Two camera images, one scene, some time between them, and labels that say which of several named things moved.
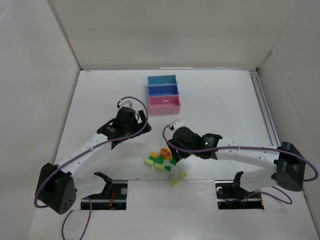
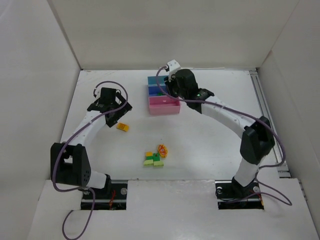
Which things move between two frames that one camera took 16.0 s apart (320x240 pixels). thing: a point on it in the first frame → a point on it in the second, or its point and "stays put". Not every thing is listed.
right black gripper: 175,152 → 172,88
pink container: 164,104 stays put
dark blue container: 163,90 stays put
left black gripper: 143,122 → 118,113
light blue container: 168,79 stays put
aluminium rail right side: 264,108 stays put
